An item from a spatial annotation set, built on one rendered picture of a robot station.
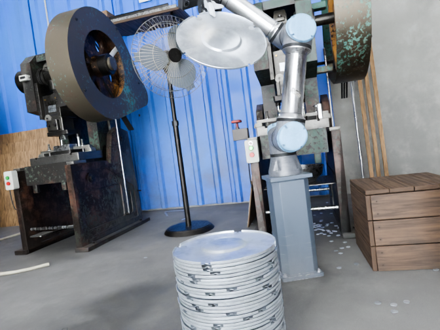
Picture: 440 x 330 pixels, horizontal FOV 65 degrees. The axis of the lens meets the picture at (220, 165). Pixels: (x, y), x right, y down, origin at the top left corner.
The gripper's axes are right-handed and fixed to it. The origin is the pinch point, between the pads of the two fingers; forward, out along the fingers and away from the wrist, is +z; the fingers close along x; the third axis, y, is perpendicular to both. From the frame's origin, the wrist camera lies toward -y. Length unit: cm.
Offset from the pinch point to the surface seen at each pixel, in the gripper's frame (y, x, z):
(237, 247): -11, 32, 69
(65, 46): -53, 68, -114
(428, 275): 74, 68, 81
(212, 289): -20, 32, 78
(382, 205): 66, 56, 53
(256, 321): -11, 37, 86
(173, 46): 16, 70, -112
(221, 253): -15, 32, 69
